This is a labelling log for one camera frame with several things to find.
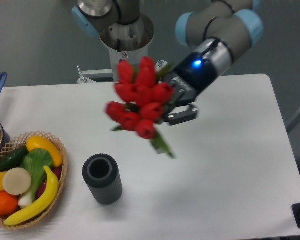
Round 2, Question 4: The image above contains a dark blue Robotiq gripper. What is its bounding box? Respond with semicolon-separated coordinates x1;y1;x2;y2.
163;52;218;126

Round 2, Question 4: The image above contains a red tulip bouquet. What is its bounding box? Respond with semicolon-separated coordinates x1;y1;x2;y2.
105;56;176;159

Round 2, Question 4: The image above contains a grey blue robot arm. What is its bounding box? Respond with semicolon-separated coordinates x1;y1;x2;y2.
71;0;264;125

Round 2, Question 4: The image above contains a dark grey ribbed vase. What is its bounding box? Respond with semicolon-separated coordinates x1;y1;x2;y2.
82;153;123;205

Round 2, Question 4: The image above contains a purple red vegetable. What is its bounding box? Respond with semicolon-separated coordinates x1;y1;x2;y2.
36;167;62;198

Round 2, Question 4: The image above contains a yellow squash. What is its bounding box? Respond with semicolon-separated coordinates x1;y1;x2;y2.
26;135;63;168

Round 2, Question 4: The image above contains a yellow banana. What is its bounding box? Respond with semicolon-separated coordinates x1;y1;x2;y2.
4;166;59;227

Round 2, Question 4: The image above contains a green bok choy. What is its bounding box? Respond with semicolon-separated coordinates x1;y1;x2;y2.
18;148;53;209

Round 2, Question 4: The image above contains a woven wicker basket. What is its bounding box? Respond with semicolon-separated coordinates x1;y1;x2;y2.
0;131;68;231

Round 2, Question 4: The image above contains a green cucumber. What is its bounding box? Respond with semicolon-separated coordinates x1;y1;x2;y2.
0;145;29;173

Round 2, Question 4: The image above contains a beige round disc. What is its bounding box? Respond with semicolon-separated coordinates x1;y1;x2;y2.
2;167;32;196

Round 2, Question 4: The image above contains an orange fruit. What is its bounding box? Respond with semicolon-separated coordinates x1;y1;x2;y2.
0;191;19;216

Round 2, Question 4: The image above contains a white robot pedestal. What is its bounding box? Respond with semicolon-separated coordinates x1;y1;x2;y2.
73;13;155;84

